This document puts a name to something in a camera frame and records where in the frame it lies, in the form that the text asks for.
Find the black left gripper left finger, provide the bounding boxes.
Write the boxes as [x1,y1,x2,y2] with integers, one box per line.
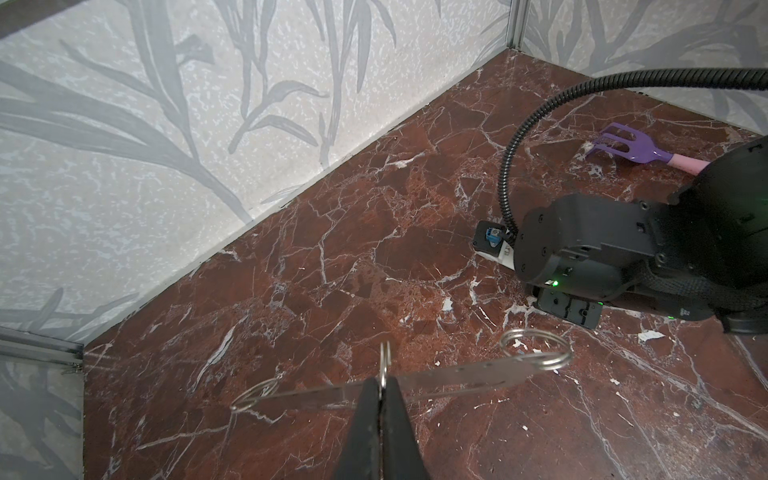
[333,378,381,480]

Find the black corrugated right cable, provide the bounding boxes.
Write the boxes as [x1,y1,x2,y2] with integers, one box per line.
[497,67,768,238]

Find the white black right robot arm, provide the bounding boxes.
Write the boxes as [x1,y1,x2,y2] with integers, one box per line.
[514,138,767,335]

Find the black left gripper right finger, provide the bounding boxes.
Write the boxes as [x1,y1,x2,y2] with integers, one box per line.
[381,377,430,480]

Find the purple pink toy rake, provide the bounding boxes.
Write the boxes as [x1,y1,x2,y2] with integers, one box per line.
[587,122,710,176]

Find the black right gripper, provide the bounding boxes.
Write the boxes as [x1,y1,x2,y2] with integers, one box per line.
[534,287,603,329]

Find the grey metal key plate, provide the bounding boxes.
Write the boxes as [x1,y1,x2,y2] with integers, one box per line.
[231,357,543,413]

